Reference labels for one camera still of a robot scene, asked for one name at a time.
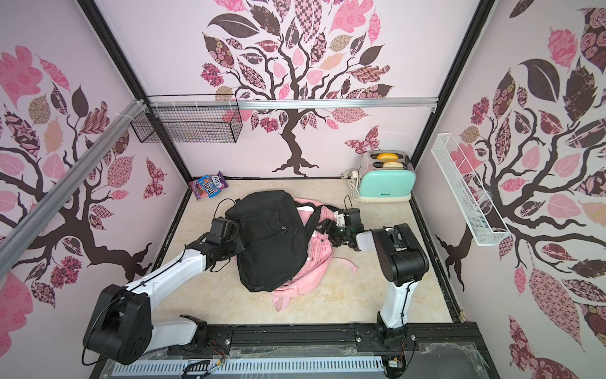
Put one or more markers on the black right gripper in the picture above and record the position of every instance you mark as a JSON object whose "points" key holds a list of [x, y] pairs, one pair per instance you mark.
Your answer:
{"points": [[334, 232]]}

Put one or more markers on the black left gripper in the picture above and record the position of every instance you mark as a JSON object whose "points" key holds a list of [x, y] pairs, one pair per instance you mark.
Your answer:
{"points": [[241, 247]]}

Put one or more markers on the black backpack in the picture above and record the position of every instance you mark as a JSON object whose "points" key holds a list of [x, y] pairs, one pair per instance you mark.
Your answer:
{"points": [[275, 230]]}

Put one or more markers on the pink backpack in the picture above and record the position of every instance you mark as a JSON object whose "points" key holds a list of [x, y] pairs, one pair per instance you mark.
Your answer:
{"points": [[320, 253]]}

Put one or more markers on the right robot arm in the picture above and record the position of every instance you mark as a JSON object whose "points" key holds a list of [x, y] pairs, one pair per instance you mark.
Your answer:
{"points": [[403, 264]]}

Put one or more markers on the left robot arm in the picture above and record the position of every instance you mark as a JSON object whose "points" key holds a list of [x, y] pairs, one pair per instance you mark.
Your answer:
{"points": [[151, 293]]}

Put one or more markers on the blue M&M's packet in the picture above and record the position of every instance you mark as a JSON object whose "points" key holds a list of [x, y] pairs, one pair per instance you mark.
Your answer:
{"points": [[208, 186]]}

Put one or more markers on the pink candy packet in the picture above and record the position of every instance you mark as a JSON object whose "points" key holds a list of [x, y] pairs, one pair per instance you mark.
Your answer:
{"points": [[197, 189]]}

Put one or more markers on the purple candy packet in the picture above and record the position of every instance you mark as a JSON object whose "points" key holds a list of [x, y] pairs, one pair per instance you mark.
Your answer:
{"points": [[219, 182]]}

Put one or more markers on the mint green toaster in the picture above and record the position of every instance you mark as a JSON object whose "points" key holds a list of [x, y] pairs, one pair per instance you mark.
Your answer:
{"points": [[385, 176]]}

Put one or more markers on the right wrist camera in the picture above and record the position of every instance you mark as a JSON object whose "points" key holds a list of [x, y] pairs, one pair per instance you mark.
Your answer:
{"points": [[348, 218]]}

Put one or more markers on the white cable duct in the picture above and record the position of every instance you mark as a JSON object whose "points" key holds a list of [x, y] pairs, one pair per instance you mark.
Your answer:
{"points": [[249, 367]]}

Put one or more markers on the black wire basket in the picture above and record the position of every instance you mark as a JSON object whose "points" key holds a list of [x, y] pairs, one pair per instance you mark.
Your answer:
{"points": [[202, 119]]}

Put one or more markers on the aluminium rail back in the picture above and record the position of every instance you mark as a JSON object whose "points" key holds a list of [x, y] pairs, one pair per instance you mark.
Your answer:
{"points": [[307, 103]]}

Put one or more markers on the aluminium rail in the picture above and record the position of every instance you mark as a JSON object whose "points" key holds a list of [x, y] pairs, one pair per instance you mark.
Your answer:
{"points": [[307, 103], [23, 235]]}

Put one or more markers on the white wire basket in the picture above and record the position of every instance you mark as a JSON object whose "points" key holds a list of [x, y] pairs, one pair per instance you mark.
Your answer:
{"points": [[474, 200]]}

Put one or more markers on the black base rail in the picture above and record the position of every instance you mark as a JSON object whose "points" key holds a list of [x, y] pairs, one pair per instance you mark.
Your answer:
{"points": [[229, 338]]}

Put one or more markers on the aluminium rail left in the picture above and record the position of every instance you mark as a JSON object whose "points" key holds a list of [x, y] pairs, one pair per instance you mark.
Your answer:
{"points": [[23, 235]]}

